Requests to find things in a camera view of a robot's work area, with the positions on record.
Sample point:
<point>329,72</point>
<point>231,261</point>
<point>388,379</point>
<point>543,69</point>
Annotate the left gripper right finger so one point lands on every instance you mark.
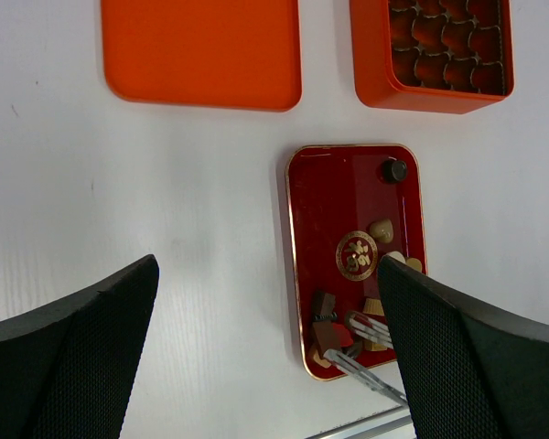
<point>469,369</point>

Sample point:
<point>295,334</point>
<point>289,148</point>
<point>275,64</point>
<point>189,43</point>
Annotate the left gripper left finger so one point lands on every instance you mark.
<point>67,368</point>

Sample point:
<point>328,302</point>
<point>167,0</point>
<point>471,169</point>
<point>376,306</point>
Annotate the metal tongs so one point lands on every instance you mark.
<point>372,346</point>

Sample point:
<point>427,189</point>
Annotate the orange box lid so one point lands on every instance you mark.
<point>227,54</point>

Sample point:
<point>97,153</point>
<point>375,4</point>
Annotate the red chocolate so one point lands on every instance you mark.
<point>344,335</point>

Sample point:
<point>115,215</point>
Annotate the beige round chocolate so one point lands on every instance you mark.
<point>314,356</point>

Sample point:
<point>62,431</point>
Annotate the tan heart chocolate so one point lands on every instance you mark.
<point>382,231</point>

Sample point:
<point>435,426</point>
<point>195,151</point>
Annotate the dark round chocolate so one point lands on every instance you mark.
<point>394,171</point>

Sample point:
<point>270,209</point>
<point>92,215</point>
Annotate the orange chocolate box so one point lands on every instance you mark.
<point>432,56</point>

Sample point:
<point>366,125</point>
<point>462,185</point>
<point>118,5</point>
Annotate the red lacquer tray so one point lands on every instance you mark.
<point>334,193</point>

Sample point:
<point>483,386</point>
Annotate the aluminium mounting rail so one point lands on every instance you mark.
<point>393,423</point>

